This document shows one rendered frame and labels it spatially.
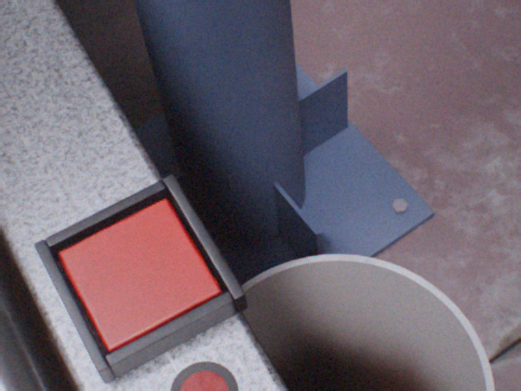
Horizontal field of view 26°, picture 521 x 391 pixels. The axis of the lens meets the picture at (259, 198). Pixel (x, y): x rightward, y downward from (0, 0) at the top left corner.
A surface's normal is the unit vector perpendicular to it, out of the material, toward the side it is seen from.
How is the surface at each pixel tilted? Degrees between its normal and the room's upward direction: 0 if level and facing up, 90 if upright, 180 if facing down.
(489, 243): 0
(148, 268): 0
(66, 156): 0
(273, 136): 90
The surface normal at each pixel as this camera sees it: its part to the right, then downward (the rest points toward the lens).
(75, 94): -0.07, -0.49
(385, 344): -0.44, 0.77
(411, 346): -0.63, 0.67
